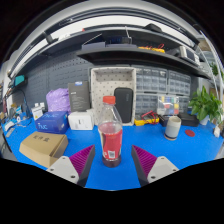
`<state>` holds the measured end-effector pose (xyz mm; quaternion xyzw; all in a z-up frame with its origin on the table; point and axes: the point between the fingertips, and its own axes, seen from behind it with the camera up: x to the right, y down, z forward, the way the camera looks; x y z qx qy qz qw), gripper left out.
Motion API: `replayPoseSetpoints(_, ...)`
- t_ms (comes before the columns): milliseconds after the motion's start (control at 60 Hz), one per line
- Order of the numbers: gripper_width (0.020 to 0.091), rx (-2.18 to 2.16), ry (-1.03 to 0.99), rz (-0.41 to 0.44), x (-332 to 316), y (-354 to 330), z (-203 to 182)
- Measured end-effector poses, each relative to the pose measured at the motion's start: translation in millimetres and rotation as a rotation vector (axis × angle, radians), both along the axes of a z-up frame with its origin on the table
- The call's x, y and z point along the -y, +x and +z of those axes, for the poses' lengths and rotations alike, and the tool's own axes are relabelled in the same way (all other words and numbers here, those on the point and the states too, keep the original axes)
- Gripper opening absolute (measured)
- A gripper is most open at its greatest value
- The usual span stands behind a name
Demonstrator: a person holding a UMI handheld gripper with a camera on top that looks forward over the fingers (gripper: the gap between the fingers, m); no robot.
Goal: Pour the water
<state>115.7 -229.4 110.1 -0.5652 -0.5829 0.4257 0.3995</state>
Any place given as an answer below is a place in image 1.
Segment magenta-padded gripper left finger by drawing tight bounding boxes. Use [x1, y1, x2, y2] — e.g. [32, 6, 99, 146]
[45, 144, 97, 188]

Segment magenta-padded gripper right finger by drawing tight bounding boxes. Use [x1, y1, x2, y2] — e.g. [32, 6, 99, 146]
[130, 144, 180, 188]

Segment red-capped clear drink bottle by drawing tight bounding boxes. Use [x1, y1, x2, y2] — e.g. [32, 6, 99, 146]
[97, 95, 124, 168]

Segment brown cardboard box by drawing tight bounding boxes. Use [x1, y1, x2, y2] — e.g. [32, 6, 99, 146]
[18, 130, 70, 169]

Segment grey and white mug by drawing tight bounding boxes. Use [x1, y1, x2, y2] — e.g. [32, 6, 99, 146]
[164, 115, 183, 141]

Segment small dark printed box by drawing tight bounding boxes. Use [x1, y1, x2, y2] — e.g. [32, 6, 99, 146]
[157, 114, 170, 128]

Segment blue carton box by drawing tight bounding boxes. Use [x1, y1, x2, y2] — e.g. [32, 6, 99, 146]
[34, 110, 70, 135]

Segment yellow multimeter with leads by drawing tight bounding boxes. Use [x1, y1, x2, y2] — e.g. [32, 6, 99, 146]
[134, 110, 160, 127]

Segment white carton box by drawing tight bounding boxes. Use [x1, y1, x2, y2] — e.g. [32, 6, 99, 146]
[67, 109, 95, 131]

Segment clear compartment box, coloured parts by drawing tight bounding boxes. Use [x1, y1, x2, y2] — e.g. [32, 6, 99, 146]
[157, 95, 180, 117]

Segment small white adapter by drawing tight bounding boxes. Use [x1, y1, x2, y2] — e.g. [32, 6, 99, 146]
[213, 125, 222, 139]

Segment purple plastic bag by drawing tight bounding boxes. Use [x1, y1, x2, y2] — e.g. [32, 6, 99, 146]
[45, 87, 72, 114]

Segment dark grey carton box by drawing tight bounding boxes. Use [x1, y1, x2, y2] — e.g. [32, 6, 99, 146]
[67, 80, 91, 113]

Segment black hard case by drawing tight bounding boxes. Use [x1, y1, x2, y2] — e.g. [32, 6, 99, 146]
[113, 87, 134, 124]

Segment green potted plant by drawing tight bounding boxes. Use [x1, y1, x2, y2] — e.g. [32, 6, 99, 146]
[188, 85, 224, 126]

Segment white perforated tray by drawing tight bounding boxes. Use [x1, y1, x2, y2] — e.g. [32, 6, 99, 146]
[90, 66, 137, 127]

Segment small green plant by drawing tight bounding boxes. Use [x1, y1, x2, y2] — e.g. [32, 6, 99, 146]
[209, 62, 221, 78]

